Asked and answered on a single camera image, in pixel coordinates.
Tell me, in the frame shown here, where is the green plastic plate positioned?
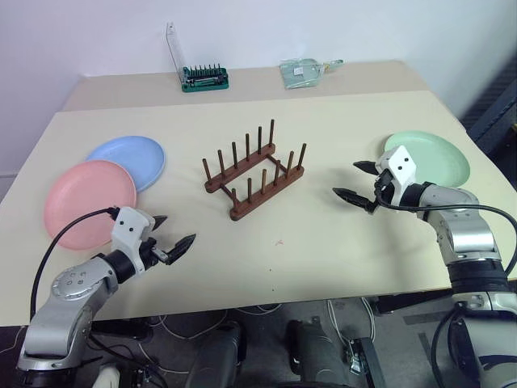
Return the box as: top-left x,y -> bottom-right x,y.
383,130 -> 472,189

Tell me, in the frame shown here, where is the green screwdriver bit set case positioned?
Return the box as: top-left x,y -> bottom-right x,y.
165,22 -> 232,95

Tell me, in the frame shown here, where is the clear bag with green contents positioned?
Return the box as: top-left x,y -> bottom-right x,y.
279,57 -> 346,91

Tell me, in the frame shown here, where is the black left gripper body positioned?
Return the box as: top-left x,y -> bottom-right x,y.
138,225 -> 170,271

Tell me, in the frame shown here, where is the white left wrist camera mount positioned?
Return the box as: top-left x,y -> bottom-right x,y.
109,206 -> 157,276

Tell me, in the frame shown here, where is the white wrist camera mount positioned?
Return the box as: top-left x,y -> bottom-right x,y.
109,206 -> 157,276
376,145 -> 418,208

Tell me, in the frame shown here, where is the red plastic plate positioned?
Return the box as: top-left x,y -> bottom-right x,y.
43,159 -> 139,251

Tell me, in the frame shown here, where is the black table foot bar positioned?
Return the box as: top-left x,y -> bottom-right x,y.
374,289 -> 454,315

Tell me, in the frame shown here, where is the wooden dish rack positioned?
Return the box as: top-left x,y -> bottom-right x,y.
201,118 -> 307,222

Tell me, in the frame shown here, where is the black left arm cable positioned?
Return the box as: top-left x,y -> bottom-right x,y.
30,206 -> 120,320

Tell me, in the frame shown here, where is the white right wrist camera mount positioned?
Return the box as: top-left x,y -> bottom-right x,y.
376,145 -> 418,208

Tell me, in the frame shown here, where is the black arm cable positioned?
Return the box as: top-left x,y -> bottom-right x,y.
373,181 -> 517,280
30,206 -> 120,320

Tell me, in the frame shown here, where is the dark rounded shape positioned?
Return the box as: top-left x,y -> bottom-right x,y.
285,317 -> 349,388
187,321 -> 248,388

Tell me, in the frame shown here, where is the blue plastic plate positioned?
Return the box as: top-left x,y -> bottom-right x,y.
85,136 -> 167,194

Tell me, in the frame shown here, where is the white floor cable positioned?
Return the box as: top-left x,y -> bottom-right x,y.
326,297 -> 377,353
147,302 -> 284,375

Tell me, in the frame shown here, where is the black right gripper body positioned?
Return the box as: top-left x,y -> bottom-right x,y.
372,168 -> 396,206

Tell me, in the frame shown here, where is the black robot body cable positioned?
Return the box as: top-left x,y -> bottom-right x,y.
430,302 -> 466,388

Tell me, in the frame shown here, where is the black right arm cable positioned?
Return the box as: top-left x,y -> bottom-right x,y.
373,181 -> 517,280

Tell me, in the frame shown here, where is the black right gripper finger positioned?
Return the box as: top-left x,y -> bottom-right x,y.
352,160 -> 381,176
331,187 -> 380,214

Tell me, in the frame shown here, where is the dark metal frame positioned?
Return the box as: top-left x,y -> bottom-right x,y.
460,48 -> 517,155

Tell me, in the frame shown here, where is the black metal bracket leg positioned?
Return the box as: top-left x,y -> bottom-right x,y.
347,336 -> 389,388

